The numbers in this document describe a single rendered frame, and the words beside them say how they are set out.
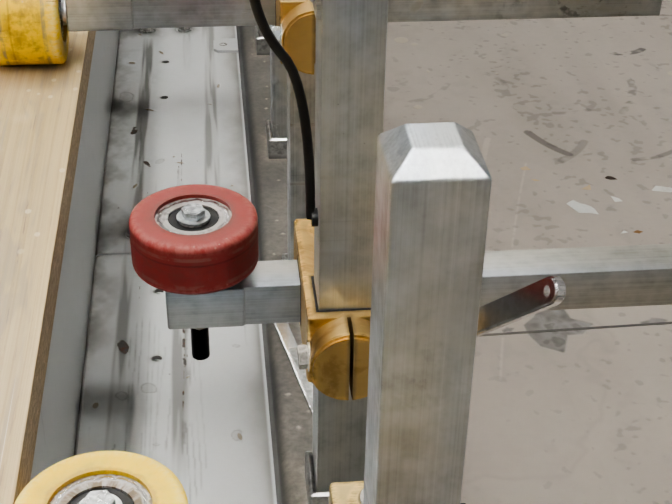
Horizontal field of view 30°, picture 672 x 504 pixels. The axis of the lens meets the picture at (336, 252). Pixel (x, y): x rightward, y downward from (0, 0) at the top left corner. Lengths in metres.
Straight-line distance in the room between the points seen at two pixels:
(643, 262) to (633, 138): 2.05
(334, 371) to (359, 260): 0.07
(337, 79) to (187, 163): 0.76
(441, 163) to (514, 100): 2.58
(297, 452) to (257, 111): 0.54
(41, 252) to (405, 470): 0.34
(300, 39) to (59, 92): 0.19
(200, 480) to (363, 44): 0.45
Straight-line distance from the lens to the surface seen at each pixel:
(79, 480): 0.61
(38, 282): 0.75
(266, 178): 1.23
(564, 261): 0.84
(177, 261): 0.76
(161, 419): 1.07
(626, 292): 0.85
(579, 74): 3.17
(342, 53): 0.68
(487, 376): 2.12
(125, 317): 1.19
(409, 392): 0.48
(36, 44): 0.97
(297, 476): 0.90
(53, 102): 0.95
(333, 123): 0.69
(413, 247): 0.44
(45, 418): 0.90
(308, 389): 0.96
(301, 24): 0.91
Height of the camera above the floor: 1.32
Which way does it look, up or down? 33 degrees down
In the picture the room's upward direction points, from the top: 1 degrees clockwise
